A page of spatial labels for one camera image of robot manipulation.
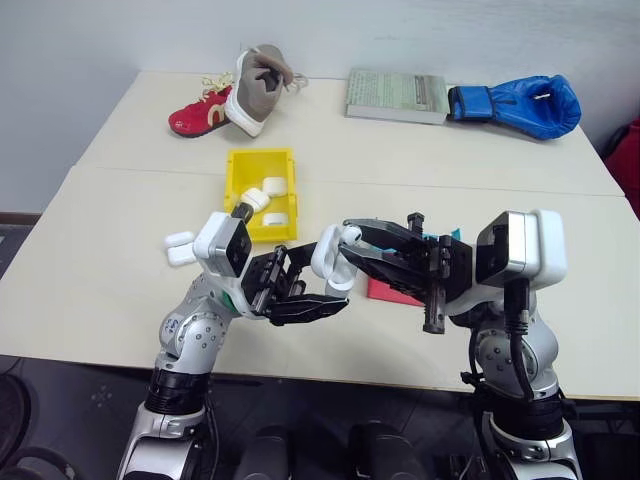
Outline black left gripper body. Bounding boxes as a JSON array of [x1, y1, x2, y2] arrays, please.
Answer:
[[240, 246, 307, 318]]

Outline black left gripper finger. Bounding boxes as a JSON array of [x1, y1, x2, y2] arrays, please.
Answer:
[[269, 294, 350, 327], [285, 241, 322, 274]]

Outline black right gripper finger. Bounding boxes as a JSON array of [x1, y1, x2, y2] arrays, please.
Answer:
[[342, 217, 410, 252], [339, 243, 427, 306]]

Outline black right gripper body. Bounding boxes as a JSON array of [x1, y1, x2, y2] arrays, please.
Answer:
[[404, 211, 477, 335]]

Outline yellow plastic bin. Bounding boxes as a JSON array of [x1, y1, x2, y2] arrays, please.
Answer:
[[222, 146, 300, 244]]

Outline red flat card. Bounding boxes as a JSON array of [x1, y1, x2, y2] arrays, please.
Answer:
[[366, 276, 427, 308]]

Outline thick grey-green book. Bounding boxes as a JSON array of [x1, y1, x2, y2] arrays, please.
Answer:
[[343, 68, 450, 126]]

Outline dark rounded shape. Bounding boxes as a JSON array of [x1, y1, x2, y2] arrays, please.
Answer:
[[349, 420, 419, 480], [233, 424, 292, 480]]

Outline grey shoe with white sole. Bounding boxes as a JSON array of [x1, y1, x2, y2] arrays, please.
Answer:
[[224, 44, 310, 138]]

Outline red shoe with yellow laces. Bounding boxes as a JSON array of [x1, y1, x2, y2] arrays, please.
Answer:
[[167, 73, 237, 139]]

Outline blue boxing glove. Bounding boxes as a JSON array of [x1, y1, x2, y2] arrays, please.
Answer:
[[445, 74, 583, 142]]

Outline red and black bag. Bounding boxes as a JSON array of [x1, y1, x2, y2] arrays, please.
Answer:
[[602, 115, 640, 222]]

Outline dark round floor object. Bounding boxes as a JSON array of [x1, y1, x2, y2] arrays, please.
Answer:
[[0, 371, 33, 447]]

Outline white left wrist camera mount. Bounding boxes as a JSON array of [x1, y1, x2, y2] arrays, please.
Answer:
[[192, 210, 254, 279]]

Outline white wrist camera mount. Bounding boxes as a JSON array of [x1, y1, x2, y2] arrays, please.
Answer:
[[444, 209, 569, 317], [192, 210, 254, 279]]

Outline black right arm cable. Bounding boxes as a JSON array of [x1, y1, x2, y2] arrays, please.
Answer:
[[501, 278, 539, 402]]

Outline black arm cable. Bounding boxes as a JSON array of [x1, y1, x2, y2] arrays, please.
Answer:
[[501, 278, 539, 402], [201, 379, 222, 480]]

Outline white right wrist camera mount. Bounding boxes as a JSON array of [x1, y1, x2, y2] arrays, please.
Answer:
[[444, 209, 569, 317]]

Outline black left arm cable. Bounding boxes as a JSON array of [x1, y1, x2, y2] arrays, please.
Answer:
[[201, 379, 222, 480]]

